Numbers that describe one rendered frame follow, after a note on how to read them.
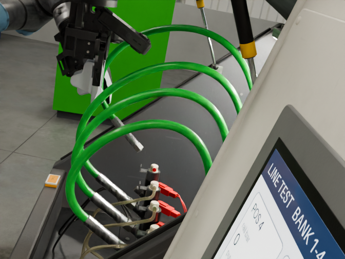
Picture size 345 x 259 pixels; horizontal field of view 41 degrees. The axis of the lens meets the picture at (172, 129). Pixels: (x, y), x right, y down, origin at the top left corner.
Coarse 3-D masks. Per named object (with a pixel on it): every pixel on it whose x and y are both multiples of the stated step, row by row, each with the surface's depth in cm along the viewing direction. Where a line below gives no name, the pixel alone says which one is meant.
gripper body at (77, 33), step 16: (80, 0) 86; (96, 0) 85; (112, 0) 86; (80, 16) 87; (96, 16) 87; (80, 32) 86; (96, 32) 87; (64, 48) 87; (80, 48) 88; (96, 48) 88
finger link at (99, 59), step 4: (100, 44) 89; (100, 48) 88; (104, 48) 88; (100, 52) 87; (104, 52) 89; (96, 56) 88; (100, 56) 87; (96, 60) 87; (100, 60) 87; (96, 64) 88; (100, 64) 88; (96, 68) 88; (100, 68) 88; (96, 72) 88; (100, 72) 88; (96, 76) 89; (100, 76) 89; (92, 80) 90; (96, 80) 90; (100, 80) 90; (92, 84) 90; (96, 84) 90
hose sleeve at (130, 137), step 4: (112, 120) 107; (116, 120) 107; (120, 120) 107; (116, 124) 107; (120, 124) 107; (124, 136) 107; (128, 136) 107; (132, 136) 107; (128, 140) 107; (132, 140) 107; (136, 140) 107; (132, 144) 107
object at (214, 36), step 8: (176, 24) 97; (144, 32) 99; (152, 32) 98; (160, 32) 98; (200, 32) 95; (208, 32) 94; (216, 40) 94; (224, 40) 94; (120, 48) 102; (232, 48) 93; (112, 56) 103; (240, 56) 93; (240, 64) 94; (104, 72) 105; (248, 72) 94; (248, 80) 94; (104, 104) 107
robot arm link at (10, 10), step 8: (0, 0) 104; (8, 0) 106; (16, 0) 109; (0, 8) 102; (8, 8) 105; (16, 8) 107; (24, 8) 109; (0, 16) 102; (8, 16) 104; (16, 16) 107; (24, 16) 110; (0, 24) 103; (8, 24) 105; (16, 24) 108; (24, 24) 111
